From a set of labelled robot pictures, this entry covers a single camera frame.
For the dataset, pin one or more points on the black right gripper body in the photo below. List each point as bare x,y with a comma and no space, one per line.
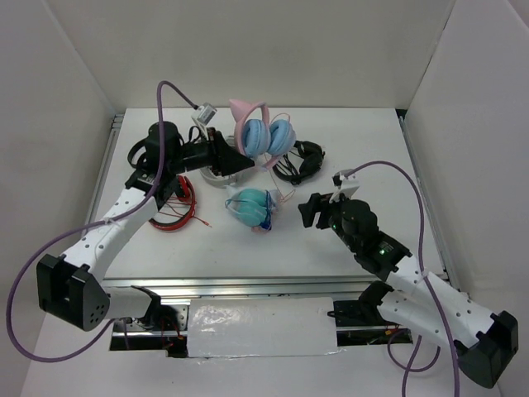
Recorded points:
330,215

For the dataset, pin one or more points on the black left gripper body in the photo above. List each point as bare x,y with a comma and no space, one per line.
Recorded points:
201,155

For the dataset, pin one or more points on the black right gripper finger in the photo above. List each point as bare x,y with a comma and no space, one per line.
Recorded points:
308,219
310,207

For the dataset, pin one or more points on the pink and blue cat-ear headphones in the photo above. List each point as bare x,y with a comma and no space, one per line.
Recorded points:
260,137

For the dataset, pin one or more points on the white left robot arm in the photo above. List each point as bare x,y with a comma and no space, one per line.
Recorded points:
70,285

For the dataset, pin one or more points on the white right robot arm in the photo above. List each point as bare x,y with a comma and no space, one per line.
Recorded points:
484,341

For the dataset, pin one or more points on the red and black headphones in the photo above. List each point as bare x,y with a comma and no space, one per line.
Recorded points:
182,205

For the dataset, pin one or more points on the teal cat-ear headphones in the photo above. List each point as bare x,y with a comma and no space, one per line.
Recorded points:
253,207

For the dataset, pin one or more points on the small black headphones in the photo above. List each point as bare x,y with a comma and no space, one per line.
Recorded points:
312,156

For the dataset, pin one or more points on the black on-ear headphones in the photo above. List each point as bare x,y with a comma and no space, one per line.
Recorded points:
134,160

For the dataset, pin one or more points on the grey gaming headset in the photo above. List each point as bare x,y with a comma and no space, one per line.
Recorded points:
219,181

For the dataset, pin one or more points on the silver foil cover plate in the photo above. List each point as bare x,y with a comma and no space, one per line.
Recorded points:
234,328

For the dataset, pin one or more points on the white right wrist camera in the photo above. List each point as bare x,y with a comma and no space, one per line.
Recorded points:
345,183

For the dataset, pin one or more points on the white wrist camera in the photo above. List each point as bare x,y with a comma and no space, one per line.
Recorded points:
202,116
345,183

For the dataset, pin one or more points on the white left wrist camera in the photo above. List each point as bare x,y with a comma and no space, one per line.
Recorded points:
202,116

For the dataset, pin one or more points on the aluminium front rail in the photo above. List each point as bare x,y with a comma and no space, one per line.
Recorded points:
248,287

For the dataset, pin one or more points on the aluminium rail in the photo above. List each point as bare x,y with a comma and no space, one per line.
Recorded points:
441,246
106,161
248,287

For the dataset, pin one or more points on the aluminium left side rail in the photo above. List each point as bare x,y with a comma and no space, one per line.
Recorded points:
106,161

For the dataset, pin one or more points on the aluminium right side rail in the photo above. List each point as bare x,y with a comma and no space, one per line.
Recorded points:
441,246

